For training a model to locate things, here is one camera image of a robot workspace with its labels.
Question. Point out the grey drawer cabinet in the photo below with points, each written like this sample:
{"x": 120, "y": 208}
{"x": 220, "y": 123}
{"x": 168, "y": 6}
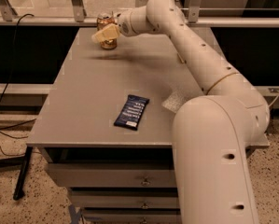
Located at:
{"x": 76, "y": 123}

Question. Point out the middle drawer with knob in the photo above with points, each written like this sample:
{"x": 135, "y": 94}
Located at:
{"x": 125, "y": 198}

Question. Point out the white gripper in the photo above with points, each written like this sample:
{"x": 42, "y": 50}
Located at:
{"x": 125, "y": 24}

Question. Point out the black metal leg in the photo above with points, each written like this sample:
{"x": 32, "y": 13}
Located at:
{"x": 18, "y": 193}

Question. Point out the metal railing frame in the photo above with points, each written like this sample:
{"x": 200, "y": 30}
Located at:
{"x": 212, "y": 13}

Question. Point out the bottom drawer with knob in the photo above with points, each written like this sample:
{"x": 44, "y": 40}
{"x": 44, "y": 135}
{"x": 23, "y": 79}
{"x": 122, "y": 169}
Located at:
{"x": 134, "y": 216}

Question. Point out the orange soda can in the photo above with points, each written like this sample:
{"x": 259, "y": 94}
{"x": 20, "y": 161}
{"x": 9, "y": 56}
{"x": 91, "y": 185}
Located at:
{"x": 102, "y": 20}

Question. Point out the drawer with knob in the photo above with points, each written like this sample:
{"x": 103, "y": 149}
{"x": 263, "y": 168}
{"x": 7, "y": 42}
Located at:
{"x": 134, "y": 216}
{"x": 112, "y": 175}
{"x": 125, "y": 198}

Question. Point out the dark blue snack bar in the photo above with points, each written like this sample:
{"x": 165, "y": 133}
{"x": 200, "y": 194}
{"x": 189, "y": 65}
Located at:
{"x": 131, "y": 113}

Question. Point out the top drawer with knob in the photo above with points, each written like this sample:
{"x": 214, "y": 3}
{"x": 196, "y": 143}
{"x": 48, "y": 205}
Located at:
{"x": 112, "y": 175}

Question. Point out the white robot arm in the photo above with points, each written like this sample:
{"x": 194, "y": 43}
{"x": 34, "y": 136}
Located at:
{"x": 210, "y": 132}

